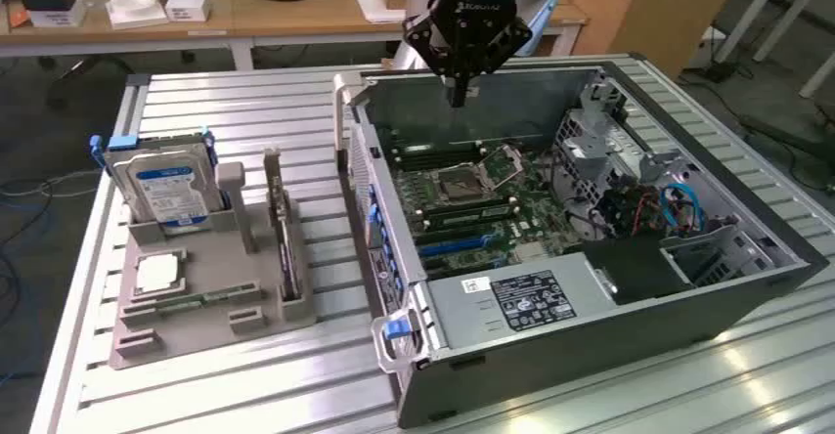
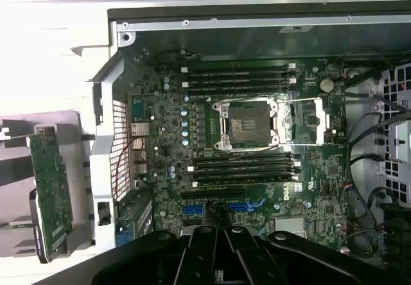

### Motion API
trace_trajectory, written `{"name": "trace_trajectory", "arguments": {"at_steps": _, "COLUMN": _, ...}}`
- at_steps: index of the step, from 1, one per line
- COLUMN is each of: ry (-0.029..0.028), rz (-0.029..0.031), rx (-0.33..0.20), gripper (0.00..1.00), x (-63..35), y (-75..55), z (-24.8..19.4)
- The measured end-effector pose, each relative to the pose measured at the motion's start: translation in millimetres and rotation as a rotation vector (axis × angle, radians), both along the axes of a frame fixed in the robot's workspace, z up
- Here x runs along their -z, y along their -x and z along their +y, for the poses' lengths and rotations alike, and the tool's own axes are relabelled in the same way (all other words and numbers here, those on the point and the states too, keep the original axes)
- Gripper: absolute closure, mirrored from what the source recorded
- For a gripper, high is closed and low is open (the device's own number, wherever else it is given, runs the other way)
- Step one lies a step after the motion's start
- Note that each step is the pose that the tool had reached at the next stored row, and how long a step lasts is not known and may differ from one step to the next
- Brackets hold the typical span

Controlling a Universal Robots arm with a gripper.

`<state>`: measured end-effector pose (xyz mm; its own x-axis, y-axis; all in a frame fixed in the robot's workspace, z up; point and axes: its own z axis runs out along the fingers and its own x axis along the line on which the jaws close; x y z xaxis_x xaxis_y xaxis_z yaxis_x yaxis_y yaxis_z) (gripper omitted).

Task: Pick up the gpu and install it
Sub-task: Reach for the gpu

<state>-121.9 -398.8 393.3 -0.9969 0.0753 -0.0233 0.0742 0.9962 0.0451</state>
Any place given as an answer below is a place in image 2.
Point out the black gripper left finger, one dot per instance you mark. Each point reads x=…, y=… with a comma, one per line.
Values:
x=196, y=259

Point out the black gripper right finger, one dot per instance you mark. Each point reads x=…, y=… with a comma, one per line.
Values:
x=250, y=259

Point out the blue expansion slot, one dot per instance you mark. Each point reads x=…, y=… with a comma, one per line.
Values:
x=192, y=209

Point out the silver chipset heatsink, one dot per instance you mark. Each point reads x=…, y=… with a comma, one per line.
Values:
x=289, y=225

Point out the black expansion slot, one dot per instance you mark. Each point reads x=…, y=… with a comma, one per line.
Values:
x=212, y=192

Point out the black RAM stick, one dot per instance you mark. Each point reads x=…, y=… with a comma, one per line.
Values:
x=244, y=157

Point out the CPU socket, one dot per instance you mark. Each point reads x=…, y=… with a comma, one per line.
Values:
x=245, y=126

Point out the green motherboard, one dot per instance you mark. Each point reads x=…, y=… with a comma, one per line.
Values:
x=173, y=111

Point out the black plastic block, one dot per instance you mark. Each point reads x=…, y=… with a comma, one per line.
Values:
x=398, y=224

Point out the metal socket cover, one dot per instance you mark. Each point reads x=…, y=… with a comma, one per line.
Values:
x=321, y=118

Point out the metal disk bay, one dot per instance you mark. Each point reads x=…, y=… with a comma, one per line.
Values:
x=398, y=143

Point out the coin battery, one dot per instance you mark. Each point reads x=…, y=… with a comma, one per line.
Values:
x=327, y=85

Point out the gray parts rack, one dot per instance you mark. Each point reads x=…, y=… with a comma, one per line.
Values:
x=13, y=198

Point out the open black PC case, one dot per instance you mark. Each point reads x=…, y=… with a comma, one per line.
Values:
x=224, y=46

